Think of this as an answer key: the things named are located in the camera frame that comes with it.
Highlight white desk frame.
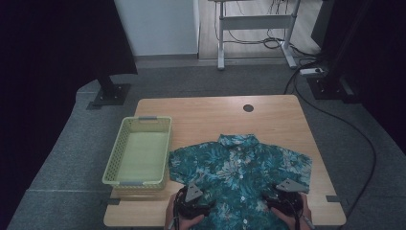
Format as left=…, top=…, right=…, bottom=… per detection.
left=208, top=0, right=299, bottom=71

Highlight white cabinet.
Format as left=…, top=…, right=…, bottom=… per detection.
left=113, top=0, right=201, bottom=58

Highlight long black floor cable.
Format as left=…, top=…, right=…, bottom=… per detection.
left=282, top=60, right=378, bottom=230

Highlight teal floral shirt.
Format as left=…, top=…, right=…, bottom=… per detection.
left=168, top=133, right=313, bottom=230

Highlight tangled black cables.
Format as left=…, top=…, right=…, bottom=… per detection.
left=222, top=0, right=322, bottom=59

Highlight dark curtain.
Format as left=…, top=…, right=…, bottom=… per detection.
left=310, top=0, right=406, bottom=154
left=0, top=0, right=139, bottom=230

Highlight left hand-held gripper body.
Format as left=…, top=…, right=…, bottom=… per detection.
left=173, top=182, right=214, bottom=221

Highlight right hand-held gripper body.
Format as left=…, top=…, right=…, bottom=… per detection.
left=267, top=177, right=308, bottom=222

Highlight white power strip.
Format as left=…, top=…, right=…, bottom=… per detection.
left=299, top=67, right=326, bottom=77

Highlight right hand-held gripper cable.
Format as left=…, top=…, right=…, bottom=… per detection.
left=285, top=196, right=317, bottom=230

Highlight yellow-green plastic basket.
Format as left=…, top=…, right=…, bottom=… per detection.
left=101, top=115, right=173, bottom=194

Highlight black metal stand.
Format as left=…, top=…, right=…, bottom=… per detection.
left=85, top=74, right=132, bottom=111
left=306, top=0, right=374, bottom=104

